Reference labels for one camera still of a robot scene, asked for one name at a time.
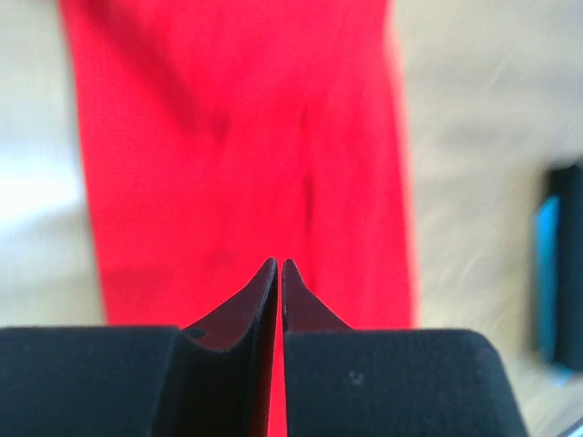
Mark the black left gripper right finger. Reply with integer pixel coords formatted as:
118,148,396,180
281,260,527,436

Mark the folded teal t shirt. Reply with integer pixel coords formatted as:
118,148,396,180
534,195,573,385

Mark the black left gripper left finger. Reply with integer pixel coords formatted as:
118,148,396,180
1,259,278,436

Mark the folded black t shirt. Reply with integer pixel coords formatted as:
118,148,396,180
553,164,582,372

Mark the red t shirt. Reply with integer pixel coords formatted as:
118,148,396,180
56,0,423,437

